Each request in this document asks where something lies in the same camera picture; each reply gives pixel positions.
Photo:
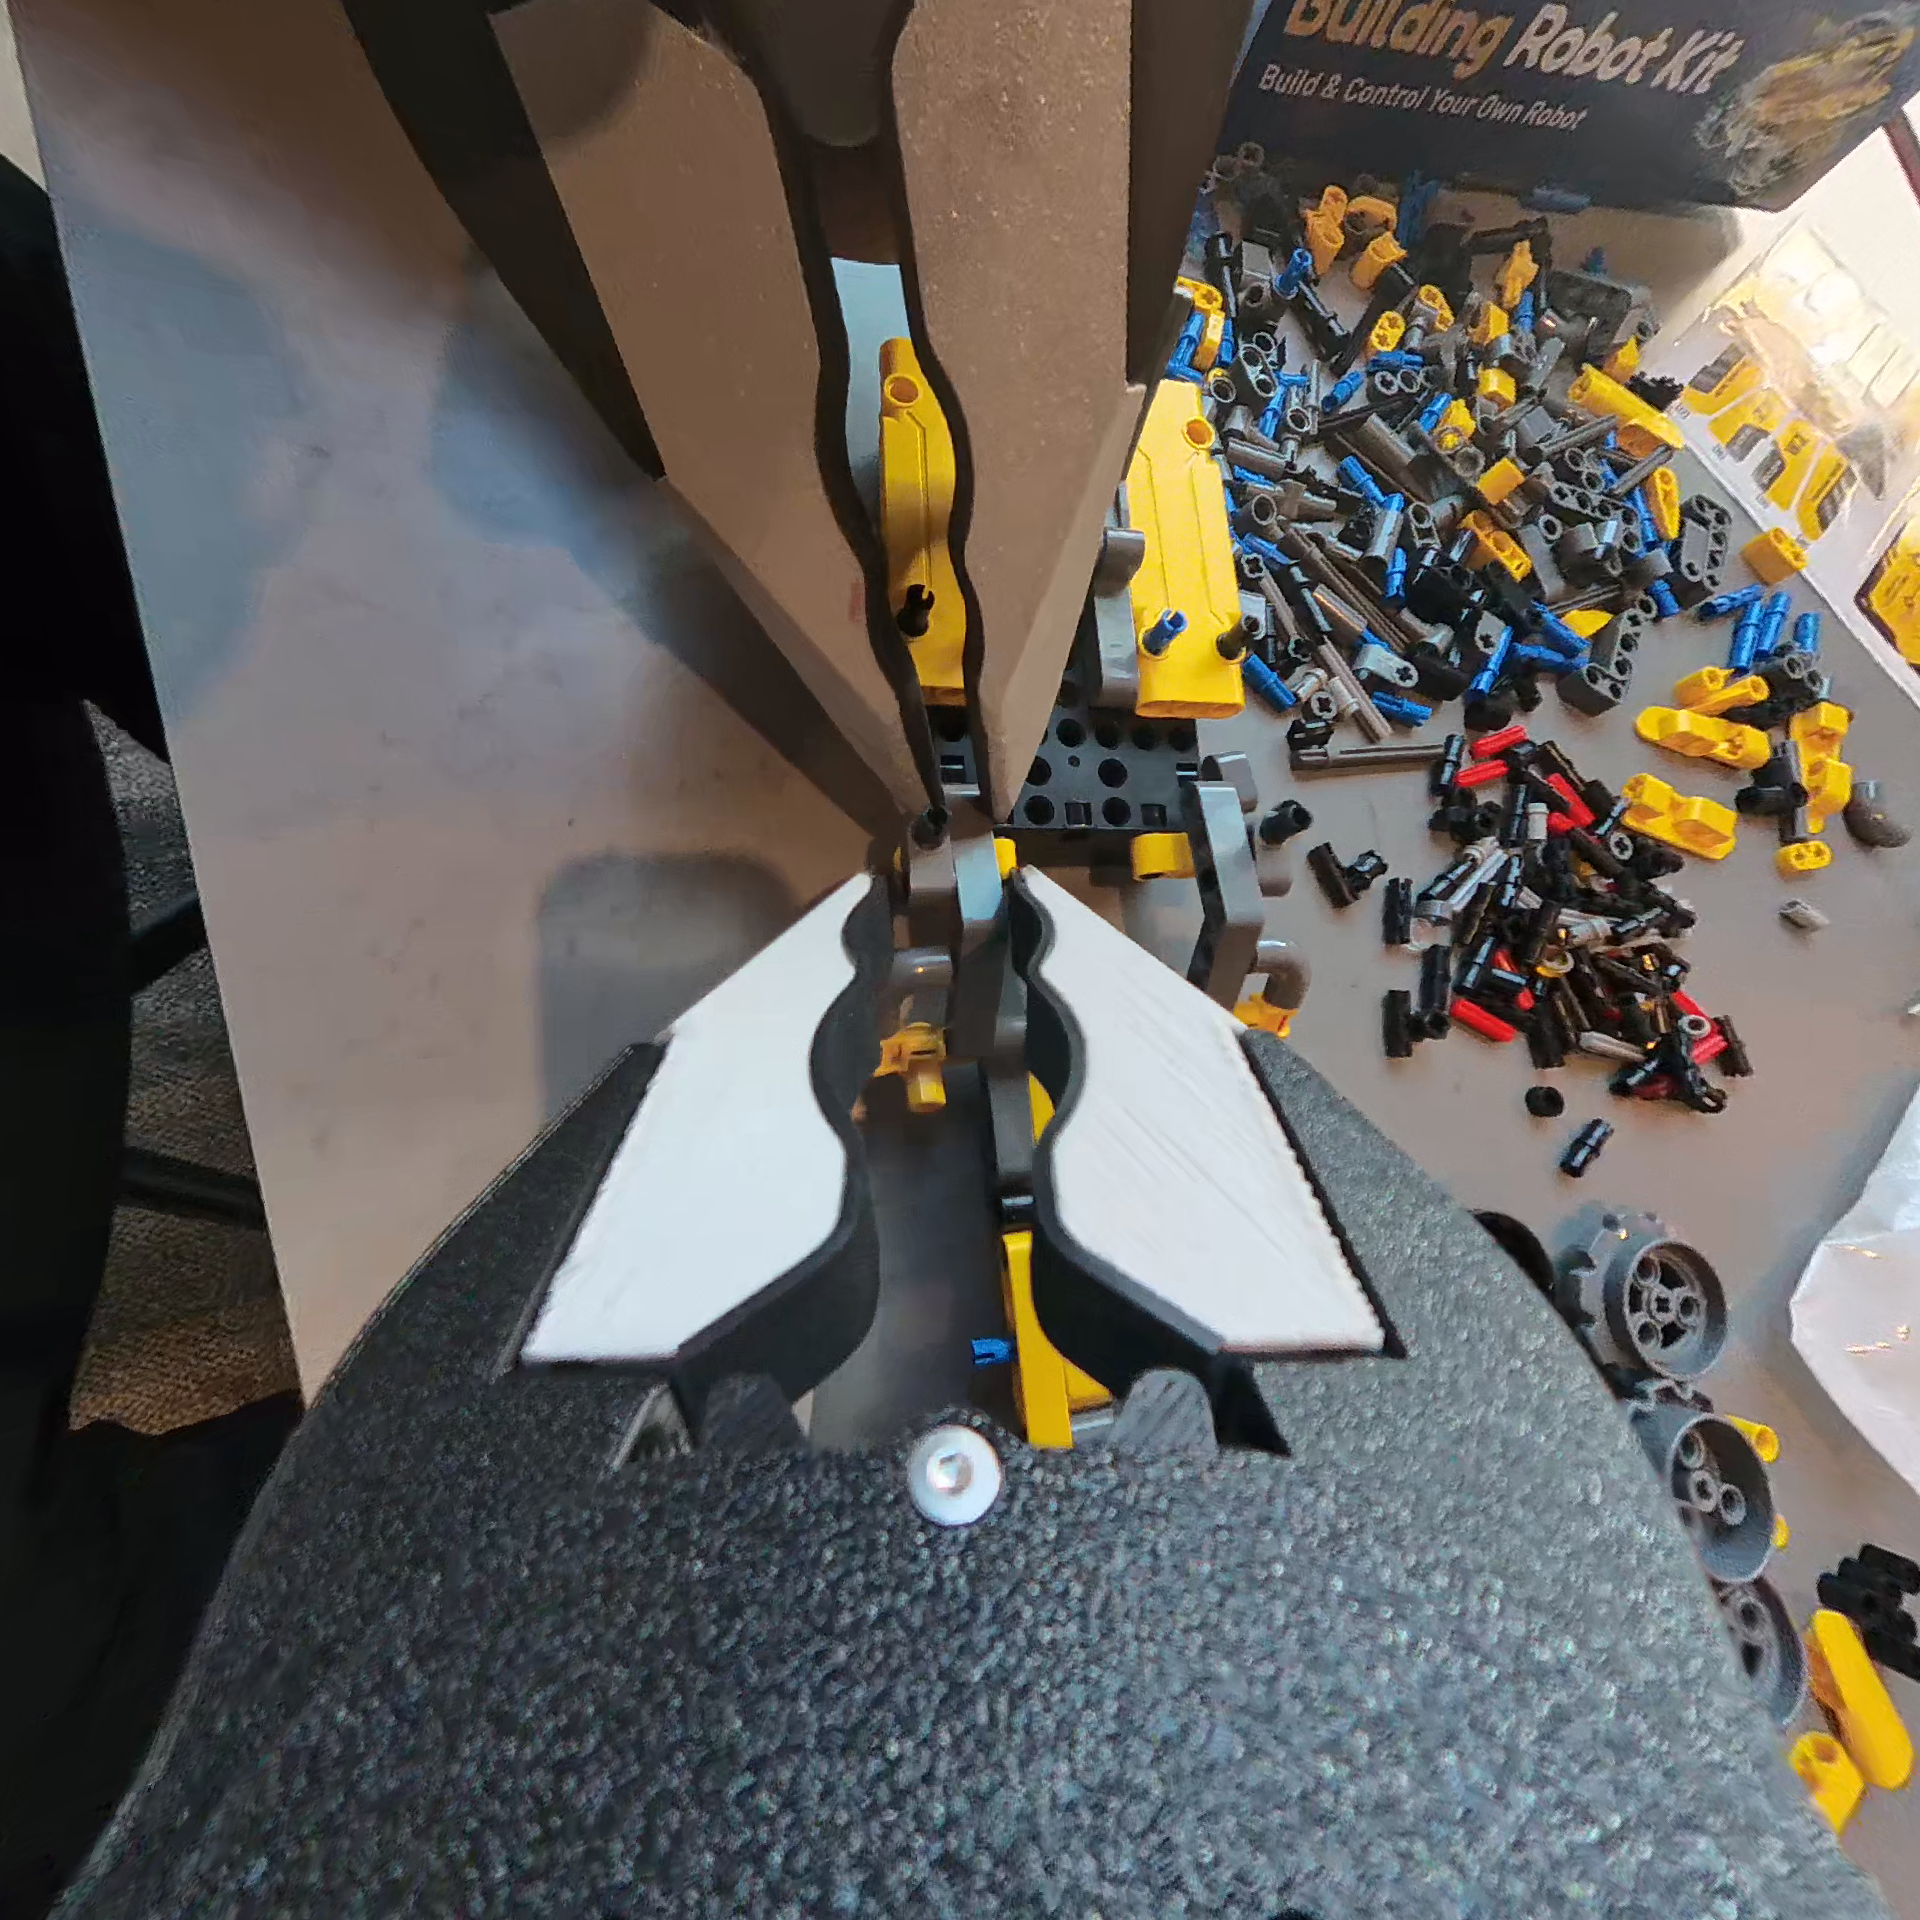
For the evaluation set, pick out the yellow printed leaflet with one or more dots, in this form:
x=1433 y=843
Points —
x=1800 y=405

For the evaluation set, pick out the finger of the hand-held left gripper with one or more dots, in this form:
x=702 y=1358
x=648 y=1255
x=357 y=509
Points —
x=1049 y=224
x=676 y=224

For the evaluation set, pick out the pile of loose brick pieces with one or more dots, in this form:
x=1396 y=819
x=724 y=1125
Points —
x=1500 y=525

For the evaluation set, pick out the yellow and grey brick module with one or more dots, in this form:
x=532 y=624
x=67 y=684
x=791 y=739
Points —
x=1231 y=885

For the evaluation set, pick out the small yellow brick connector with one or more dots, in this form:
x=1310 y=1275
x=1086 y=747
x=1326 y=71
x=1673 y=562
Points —
x=1159 y=855

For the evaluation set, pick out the crumpled clear plastic bags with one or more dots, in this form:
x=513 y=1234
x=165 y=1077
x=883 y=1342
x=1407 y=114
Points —
x=1868 y=1307

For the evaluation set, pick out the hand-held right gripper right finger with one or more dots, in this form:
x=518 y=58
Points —
x=1214 y=1202

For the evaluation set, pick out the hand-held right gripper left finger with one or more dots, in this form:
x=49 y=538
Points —
x=705 y=1202

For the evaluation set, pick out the black and yellow brick assembly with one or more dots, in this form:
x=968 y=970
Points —
x=1184 y=541

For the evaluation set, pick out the blue cardboard box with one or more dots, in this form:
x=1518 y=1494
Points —
x=1500 y=90

